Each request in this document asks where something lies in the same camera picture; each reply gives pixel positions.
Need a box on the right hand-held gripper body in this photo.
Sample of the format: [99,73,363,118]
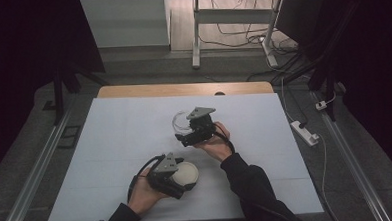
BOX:
[180,106,220,148]

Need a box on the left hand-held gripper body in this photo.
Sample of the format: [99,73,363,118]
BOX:
[146,151,188,202]

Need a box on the clear glass jar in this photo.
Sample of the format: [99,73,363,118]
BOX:
[171,110,195,137]

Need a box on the white round jar lid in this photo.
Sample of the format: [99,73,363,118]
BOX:
[170,160,201,193]

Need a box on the person's right hand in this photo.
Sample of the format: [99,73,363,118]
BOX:
[193,120,236,165]

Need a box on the person's left hand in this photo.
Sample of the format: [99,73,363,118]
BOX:
[125,166,172,218]

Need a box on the wooden table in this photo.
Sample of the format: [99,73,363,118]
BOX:
[96,78,275,102]

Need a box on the white table sheet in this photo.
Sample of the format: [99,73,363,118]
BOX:
[39,87,326,221]

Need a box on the white power strip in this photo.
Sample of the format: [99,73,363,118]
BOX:
[290,118,321,148]

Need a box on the black tripod stand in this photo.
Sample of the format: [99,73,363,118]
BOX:
[41,57,113,127]

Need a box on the black curtain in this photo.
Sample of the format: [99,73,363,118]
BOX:
[0,0,111,182]
[274,0,392,191]

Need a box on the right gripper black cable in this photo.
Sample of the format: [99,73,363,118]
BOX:
[212,121,237,156]

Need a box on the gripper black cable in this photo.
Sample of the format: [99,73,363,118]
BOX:
[125,154,169,204]
[212,121,237,156]

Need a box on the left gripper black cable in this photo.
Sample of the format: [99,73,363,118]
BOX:
[125,154,169,204]

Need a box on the tangle of floor cables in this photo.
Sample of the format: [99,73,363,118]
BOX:
[197,0,301,59]

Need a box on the white desk frame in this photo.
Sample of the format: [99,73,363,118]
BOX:
[188,0,287,73]

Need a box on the white wall panel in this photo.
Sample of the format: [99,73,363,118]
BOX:
[79,0,171,50]

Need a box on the metal floor rail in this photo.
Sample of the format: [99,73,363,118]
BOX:
[310,87,392,221]
[0,102,82,221]

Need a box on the white power strip cable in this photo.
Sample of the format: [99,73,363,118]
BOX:
[280,73,340,221]

